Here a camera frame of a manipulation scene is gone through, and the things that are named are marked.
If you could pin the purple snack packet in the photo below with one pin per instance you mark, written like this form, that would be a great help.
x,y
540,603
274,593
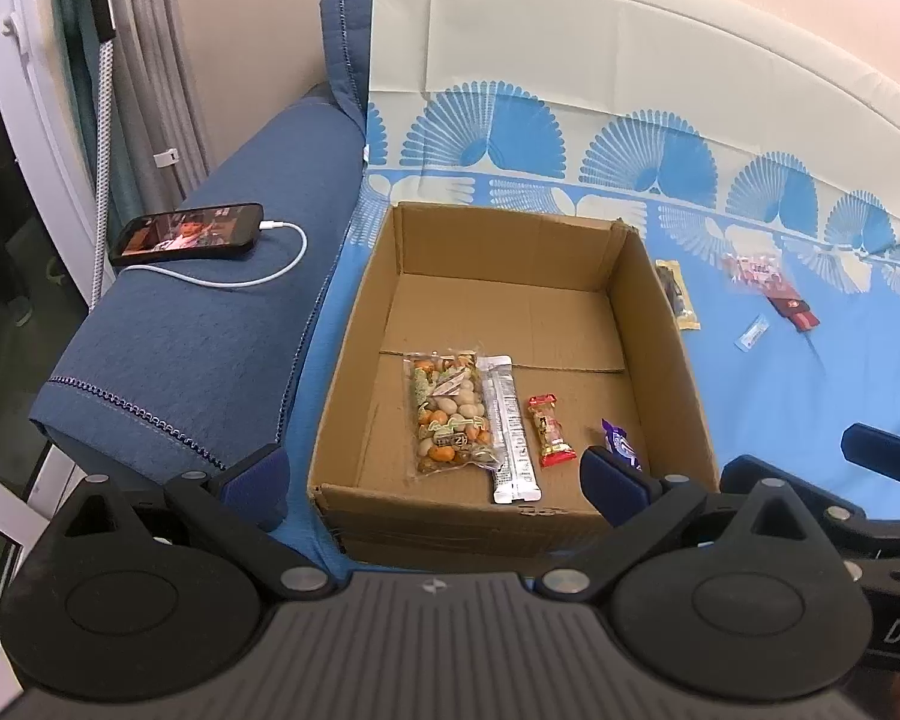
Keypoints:
x,y
621,444

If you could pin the yellow snack packet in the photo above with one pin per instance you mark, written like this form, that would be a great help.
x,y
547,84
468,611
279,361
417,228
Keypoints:
x,y
686,315

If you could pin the blue sachet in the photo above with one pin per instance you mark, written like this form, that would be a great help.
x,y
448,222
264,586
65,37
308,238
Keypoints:
x,y
752,333

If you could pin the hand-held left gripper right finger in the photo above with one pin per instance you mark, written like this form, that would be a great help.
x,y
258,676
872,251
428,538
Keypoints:
x,y
607,484

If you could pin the blue and white printed sheet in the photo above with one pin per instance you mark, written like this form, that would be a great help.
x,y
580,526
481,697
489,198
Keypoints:
x,y
780,405

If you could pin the red and black snack packet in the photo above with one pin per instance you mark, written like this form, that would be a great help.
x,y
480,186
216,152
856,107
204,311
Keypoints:
x,y
795,313

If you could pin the blue denim sofa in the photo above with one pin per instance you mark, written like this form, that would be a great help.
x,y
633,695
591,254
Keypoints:
x,y
195,360

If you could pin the cardboard box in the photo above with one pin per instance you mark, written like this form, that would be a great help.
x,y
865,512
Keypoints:
x,y
495,315

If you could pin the grey curtain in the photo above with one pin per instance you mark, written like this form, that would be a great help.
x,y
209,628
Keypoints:
x,y
157,52

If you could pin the long silver sachet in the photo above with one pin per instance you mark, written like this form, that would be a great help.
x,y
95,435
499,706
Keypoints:
x,y
514,450

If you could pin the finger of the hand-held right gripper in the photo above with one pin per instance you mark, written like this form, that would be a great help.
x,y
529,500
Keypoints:
x,y
885,454
832,510

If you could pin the white clip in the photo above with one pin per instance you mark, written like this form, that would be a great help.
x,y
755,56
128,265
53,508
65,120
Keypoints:
x,y
167,157

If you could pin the black smartphone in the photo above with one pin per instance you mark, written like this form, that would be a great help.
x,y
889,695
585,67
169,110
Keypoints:
x,y
187,232

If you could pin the white window frame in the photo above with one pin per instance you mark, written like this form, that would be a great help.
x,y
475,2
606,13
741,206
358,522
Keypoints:
x,y
37,127

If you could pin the clear red snack packet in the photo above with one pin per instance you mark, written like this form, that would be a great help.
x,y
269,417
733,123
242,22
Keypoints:
x,y
754,270

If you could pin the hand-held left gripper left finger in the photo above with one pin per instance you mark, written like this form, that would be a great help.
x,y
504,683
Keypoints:
x,y
259,480

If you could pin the clear mixed nuts packet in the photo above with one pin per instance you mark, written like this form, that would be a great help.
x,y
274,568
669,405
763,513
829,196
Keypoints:
x,y
450,412

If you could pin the small red snack bar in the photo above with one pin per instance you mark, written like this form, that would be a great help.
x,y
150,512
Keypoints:
x,y
551,431

